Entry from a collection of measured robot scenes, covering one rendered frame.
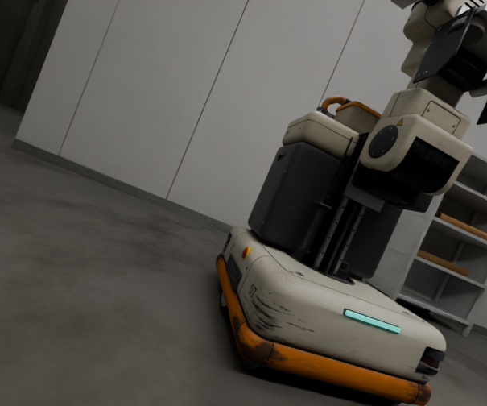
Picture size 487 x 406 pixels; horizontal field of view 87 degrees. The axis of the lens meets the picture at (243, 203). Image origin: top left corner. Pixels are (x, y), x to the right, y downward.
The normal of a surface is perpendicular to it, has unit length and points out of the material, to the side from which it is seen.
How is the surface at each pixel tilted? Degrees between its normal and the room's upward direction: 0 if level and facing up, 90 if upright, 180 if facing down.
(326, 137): 90
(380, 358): 90
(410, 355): 90
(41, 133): 90
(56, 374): 0
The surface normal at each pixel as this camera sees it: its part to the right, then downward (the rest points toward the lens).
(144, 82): 0.12, 0.09
